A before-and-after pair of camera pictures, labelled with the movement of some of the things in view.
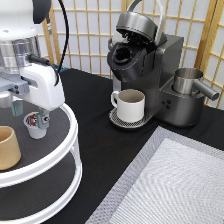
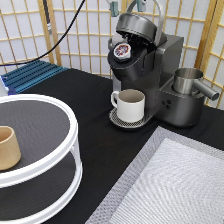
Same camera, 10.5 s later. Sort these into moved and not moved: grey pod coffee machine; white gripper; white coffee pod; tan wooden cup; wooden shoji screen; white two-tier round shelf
Moved: white gripper; white coffee pod
Not moved: grey pod coffee machine; tan wooden cup; white two-tier round shelf; wooden shoji screen
